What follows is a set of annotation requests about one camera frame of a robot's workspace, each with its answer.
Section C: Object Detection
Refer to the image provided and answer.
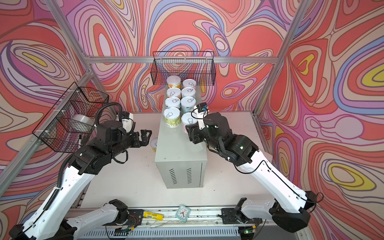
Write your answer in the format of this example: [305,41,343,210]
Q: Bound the can hidden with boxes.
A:
[163,108,181,129]

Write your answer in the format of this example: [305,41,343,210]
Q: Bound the teal label can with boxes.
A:
[181,87,196,98]
[181,96,196,114]

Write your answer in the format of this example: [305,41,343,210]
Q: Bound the teal label can front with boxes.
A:
[181,87,196,98]

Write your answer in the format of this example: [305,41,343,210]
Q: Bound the pink flower label can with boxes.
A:
[183,79,197,89]

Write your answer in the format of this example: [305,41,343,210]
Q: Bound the orange label can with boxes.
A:
[166,76,182,89]

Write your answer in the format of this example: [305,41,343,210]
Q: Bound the yellow label can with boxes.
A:
[150,138,158,152]

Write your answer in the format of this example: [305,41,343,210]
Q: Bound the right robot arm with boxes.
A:
[186,113,318,233]

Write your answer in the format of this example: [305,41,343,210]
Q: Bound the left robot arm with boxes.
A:
[9,120,152,240]

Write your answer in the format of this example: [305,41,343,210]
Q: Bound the grey metal cabinet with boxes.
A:
[155,84,208,190]

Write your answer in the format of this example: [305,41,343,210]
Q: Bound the yellow label tube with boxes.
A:
[143,211,164,221]

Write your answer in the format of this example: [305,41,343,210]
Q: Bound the teal alarm clock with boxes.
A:
[176,205,191,223]

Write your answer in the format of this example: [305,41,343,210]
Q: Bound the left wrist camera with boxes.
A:
[122,111,134,133]

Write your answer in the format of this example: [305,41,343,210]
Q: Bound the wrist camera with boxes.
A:
[195,103,209,130]
[122,111,134,133]

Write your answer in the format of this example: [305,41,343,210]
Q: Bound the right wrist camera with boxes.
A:
[195,103,209,130]

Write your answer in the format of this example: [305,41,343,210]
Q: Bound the left black wire basket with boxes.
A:
[33,83,109,153]

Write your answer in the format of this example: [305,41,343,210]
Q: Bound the black wire basket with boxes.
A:
[33,83,109,153]
[151,51,216,86]

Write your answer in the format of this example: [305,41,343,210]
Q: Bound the back black wire basket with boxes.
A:
[151,51,216,86]

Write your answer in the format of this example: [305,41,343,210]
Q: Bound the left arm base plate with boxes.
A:
[105,209,144,227]

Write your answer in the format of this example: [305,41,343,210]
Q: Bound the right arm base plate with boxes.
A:
[218,208,263,226]

